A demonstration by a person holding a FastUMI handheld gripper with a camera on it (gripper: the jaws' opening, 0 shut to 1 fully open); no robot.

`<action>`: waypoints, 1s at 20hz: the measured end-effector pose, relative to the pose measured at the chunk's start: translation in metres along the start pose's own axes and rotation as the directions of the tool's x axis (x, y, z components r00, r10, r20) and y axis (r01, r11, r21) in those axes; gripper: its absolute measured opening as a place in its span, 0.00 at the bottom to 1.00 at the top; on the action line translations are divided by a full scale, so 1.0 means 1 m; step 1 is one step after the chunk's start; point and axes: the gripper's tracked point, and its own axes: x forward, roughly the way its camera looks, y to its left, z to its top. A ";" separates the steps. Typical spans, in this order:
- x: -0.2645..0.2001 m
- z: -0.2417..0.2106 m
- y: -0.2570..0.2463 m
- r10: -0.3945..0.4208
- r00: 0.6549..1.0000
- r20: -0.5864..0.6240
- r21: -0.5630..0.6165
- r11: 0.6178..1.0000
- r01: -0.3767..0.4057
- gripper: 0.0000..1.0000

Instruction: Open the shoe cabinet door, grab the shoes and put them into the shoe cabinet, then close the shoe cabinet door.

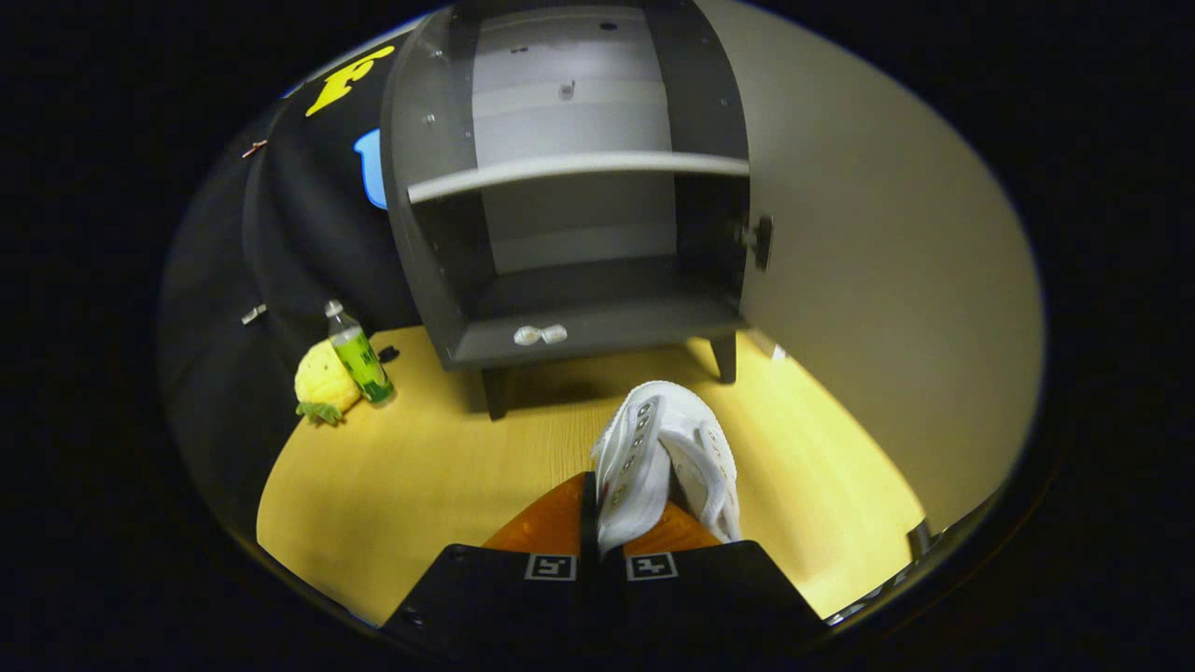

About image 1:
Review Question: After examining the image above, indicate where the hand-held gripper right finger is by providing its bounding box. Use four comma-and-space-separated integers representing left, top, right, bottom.
597, 499, 827, 654

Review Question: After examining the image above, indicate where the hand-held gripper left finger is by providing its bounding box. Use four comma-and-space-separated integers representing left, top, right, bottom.
383, 471, 598, 654

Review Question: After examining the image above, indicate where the white shoe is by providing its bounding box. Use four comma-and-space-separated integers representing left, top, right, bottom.
591, 380, 743, 558

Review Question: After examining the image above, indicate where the grey shoe cabinet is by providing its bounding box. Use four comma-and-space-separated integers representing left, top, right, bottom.
381, 0, 752, 421

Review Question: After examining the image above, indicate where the beige shoe cabinet door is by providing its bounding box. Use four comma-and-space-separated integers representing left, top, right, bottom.
696, 0, 1045, 538

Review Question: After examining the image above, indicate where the green label bottle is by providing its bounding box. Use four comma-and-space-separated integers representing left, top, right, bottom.
324, 300, 397, 406

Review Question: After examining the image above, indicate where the yellow pineapple plush toy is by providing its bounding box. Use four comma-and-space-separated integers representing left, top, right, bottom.
294, 339, 363, 426

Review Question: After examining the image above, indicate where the black backdrop cloth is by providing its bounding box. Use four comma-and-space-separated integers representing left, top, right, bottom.
159, 14, 421, 542

